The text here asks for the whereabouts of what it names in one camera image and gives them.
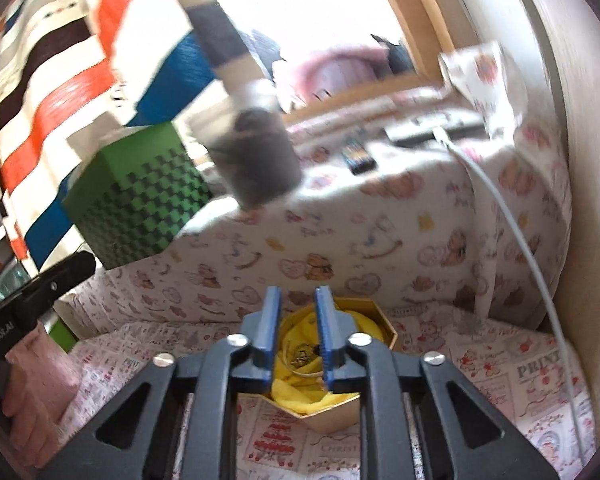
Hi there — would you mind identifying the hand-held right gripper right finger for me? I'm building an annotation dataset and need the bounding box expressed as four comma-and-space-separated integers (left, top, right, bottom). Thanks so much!
314, 286, 561, 480

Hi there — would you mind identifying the wooden frame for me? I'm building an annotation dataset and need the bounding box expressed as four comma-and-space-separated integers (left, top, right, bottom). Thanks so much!
280, 0, 456, 111

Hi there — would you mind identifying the green checkered box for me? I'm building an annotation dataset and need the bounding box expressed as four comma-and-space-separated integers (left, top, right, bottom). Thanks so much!
61, 121, 213, 271

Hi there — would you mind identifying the grey flat device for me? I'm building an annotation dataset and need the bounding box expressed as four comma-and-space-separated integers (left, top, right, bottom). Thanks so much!
385, 110, 486, 146

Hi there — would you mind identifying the yellow cloth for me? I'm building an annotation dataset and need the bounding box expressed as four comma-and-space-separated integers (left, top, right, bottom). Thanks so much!
272, 305, 381, 408

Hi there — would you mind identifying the striped blanket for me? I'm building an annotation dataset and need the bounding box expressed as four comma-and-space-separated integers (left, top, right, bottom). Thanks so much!
0, 0, 221, 271

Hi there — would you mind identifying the pink cushion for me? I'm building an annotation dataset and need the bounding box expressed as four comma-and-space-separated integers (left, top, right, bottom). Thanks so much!
290, 42, 396, 101

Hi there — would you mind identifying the gold hexagonal box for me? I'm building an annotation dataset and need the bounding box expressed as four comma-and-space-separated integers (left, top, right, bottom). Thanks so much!
267, 297, 398, 433

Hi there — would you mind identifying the red print sheet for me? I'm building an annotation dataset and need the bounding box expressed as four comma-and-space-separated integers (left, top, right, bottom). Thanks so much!
62, 265, 596, 480

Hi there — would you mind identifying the white cable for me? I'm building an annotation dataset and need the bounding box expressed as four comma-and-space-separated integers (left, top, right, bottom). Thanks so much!
432, 127, 588, 456

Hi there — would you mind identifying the bear print padded cover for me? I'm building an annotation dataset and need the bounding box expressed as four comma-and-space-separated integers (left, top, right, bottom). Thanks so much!
170, 42, 573, 331

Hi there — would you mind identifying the metal bracelet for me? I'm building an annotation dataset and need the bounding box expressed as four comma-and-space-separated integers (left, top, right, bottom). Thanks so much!
287, 344, 323, 376

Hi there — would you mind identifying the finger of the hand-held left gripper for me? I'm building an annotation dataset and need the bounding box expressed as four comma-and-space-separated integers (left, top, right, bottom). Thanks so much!
22, 250, 97, 311

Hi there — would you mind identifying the dark cloth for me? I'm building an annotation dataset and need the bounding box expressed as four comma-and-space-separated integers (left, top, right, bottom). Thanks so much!
372, 34, 417, 77

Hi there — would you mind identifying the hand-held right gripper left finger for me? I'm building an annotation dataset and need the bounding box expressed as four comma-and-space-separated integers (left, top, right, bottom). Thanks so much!
36, 286, 283, 480

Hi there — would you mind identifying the person's left hand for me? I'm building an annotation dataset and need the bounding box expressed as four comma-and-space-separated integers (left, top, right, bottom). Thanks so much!
2, 320, 88, 466

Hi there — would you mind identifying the small green box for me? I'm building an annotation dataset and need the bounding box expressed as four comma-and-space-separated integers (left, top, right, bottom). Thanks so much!
49, 319, 79, 354

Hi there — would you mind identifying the black remote control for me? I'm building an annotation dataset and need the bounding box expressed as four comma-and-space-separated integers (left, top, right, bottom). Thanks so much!
341, 137, 378, 176

